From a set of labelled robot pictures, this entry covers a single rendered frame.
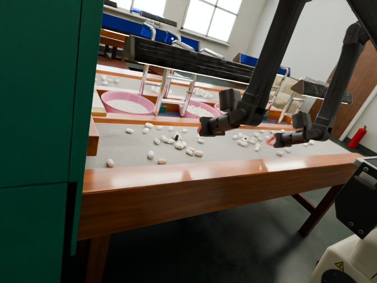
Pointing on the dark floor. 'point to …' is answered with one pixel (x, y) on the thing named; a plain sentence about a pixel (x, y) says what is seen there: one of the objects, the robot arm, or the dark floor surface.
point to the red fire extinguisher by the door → (357, 137)
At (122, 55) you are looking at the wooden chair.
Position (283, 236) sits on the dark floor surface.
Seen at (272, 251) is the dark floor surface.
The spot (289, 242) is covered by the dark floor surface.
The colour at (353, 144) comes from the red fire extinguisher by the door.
